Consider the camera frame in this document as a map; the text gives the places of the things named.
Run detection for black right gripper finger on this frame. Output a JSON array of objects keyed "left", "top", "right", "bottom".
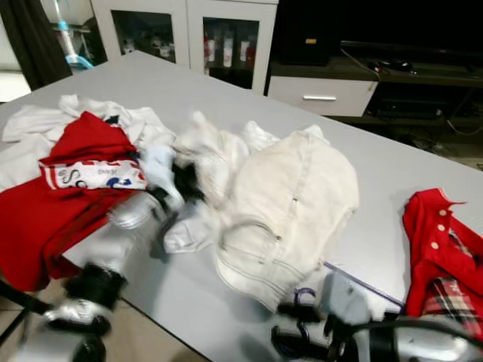
[
  {"left": 279, "top": 302, "right": 329, "bottom": 321},
  {"left": 272, "top": 332, "right": 337, "bottom": 361}
]

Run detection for purple plastic clothes hanger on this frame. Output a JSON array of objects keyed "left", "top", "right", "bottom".
[{"left": 270, "top": 261, "right": 407, "bottom": 361}]

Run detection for cream denim jacket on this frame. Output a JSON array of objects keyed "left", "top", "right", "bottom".
[{"left": 215, "top": 124, "right": 361, "bottom": 314}]

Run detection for red sweater with white band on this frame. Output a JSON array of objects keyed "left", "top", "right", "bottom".
[{"left": 0, "top": 112, "right": 148, "bottom": 293}]

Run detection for red polo shirt plaid trim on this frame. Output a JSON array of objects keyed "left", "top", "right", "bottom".
[{"left": 401, "top": 189, "right": 483, "bottom": 340}]

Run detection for white cabinet with glass doors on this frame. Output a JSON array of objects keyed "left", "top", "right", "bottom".
[{"left": 91, "top": 0, "right": 278, "bottom": 93}]

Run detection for white drawer unit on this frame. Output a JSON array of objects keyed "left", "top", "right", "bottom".
[{"left": 268, "top": 75, "right": 378, "bottom": 118}]

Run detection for white long-sleeve shirt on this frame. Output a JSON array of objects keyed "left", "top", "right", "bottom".
[{"left": 0, "top": 94, "right": 174, "bottom": 163}]

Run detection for tall black cabinet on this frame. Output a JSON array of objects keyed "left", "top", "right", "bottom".
[{"left": 275, "top": 0, "right": 483, "bottom": 76}]

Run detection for glass balcony door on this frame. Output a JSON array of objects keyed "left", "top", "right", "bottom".
[{"left": 0, "top": 72, "right": 31, "bottom": 103}]

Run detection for dark grey curtain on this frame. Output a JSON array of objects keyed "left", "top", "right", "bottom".
[{"left": 0, "top": 0, "right": 72, "bottom": 90}]

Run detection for black low TV bench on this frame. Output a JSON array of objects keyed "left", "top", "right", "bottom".
[{"left": 340, "top": 41, "right": 483, "bottom": 129}]

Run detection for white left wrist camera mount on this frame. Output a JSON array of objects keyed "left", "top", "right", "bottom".
[{"left": 142, "top": 143, "right": 182, "bottom": 198}]

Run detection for clothes rack frame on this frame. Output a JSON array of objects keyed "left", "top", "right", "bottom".
[{"left": 0, "top": 279, "right": 61, "bottom": 318}]

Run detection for appliance with teal hose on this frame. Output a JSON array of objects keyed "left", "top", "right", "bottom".
[{"left": 49, "top": 0, "right": 95, "bottom": 70}]

